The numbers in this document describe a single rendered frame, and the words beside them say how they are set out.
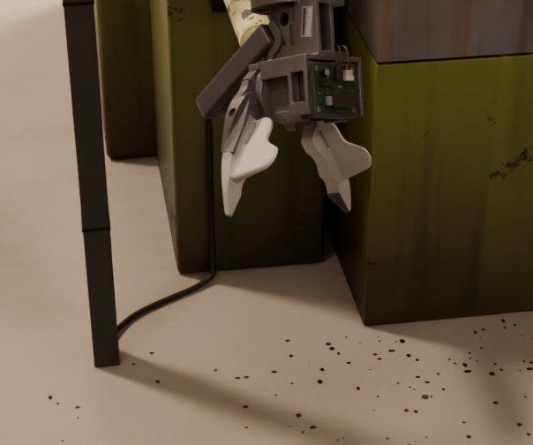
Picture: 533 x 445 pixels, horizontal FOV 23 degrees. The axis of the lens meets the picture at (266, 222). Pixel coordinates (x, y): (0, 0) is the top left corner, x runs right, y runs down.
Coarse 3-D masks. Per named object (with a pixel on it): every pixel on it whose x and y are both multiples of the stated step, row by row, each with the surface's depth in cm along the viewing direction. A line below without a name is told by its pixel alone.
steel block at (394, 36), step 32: (352, 0) 199; (384, 0) 181; (416, 0) 182; (448, 0) 183; (480, 0) 184; (512, 0) 185; (384, 32) 184; (416, 32) 185; (448, 32) 186; (480, 32) 186; (512, 32) 187
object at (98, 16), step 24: (96, 0) 242; (120, 0) 242; (144, 0) 243; (96, 24) 251; (120, 24) 245; (144, 24) 246; (120, 48) 247; (144, 48) 248; (120, 72) 250; (144, 72) 251; (120, 96) 253; (144, 96) 253; (120, 120) 255; (144, 120) 256; (120, 144) 258; (144, 144) 259
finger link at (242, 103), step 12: (252, 84) 115; (240, 96) 114; (252, 96) 114; (228, 108) 114; (240, 108) 113; (252, 108) 114; (228, 120) 113; (240, 120) 113; (228, 132) 113; (240, 132) 113; (228, 144) 113
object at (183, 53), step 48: (192, 0) 198; (192, 48) 202; (192, 96) 206; (192, 144) 211; (288, 144) 214; (192, 192) 215; (288, 192) 218; (192, 240) 220; (240, 240) 222; (288, 240) 223
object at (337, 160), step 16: (304, 128) 120; (320, 128) 119; (336, 128) 118; (304, 144) 120; (320, 144) 120; (336, 144) 119; (352, 144) 118; (320, 160) 121; (336, 160) 120; (352, 160) 119; (368, 160) 118; (320, 176) 121; (336, 176) 121; (352, 176) 120; (336, 192) 121
